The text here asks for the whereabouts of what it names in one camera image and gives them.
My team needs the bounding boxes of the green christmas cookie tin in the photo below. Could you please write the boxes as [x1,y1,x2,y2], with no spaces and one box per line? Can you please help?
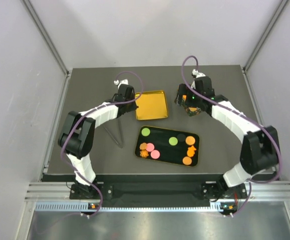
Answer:
[176,84,203,118]

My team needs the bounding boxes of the gold tin lid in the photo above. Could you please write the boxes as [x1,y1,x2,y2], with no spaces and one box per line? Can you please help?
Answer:
[135,90,169,121]

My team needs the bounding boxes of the metal tongs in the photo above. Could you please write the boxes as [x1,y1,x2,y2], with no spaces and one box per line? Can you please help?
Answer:
[103,119,124,149]

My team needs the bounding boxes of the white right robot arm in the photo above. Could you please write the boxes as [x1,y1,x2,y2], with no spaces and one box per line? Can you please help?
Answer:
[175,69,282,198]

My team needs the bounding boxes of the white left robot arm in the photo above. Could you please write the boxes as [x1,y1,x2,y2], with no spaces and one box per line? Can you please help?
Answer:
[58,79,138,198]

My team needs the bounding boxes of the black sandwich cookie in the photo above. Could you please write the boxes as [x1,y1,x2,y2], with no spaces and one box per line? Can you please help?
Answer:
[177,133,186,142]

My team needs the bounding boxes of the orange round cookie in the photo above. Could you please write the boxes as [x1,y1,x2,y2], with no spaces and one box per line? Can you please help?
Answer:
[185,136,196,146]
[182,156,192,166]

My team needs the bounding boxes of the green round cookie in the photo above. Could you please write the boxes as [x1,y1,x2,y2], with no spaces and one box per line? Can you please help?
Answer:
[141,127,150,137]
[169,136,178,146]

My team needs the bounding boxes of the black gold-rimmed tray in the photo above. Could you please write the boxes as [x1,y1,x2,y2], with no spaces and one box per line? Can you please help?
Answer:
[134,125,200,167]

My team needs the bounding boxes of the orange fish cookie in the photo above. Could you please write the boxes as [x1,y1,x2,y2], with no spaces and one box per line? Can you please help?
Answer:
[187,145,197,158]

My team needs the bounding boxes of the orange swirl cookie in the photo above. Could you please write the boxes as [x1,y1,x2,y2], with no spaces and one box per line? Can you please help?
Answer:
[139,142,147,150]

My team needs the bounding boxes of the pink round cookie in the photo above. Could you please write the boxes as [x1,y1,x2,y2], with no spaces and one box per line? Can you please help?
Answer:
[150,149,160,160]
[146,143,155,152]

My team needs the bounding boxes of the orange star cookie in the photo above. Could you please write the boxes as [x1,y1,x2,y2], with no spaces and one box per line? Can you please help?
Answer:
[140,149,149,158]

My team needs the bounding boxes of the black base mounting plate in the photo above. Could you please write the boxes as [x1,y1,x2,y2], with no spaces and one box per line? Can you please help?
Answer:
[69,181,248,202]

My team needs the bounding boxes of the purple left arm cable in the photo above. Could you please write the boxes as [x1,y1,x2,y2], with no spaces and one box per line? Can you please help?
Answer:
[60,71,145,218]

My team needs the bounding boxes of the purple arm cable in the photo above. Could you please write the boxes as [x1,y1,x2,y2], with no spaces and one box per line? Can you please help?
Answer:
[181,55,283,218]
[60,71,145,218]

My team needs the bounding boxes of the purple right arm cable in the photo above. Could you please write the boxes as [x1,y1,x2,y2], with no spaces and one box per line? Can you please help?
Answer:
[181,55,283,218]

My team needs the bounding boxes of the grey slotted cable duct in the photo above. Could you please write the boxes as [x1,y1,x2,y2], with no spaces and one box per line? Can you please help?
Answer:
[34,201,235,213]

